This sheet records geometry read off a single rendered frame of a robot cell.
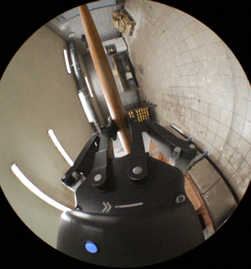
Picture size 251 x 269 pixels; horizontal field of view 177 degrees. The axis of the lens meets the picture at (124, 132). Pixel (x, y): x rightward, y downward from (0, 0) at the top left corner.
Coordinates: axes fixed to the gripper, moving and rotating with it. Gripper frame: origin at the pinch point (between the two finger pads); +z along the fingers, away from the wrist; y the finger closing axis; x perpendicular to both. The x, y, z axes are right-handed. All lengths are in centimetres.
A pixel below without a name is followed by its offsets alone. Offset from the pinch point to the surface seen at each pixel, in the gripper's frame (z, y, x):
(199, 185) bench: -1, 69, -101
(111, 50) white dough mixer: 381, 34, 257
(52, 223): -46, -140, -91
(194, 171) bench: 21, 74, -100
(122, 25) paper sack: 200, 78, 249
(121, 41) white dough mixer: 380, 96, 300
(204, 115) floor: 59, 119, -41
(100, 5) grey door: 152, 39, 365
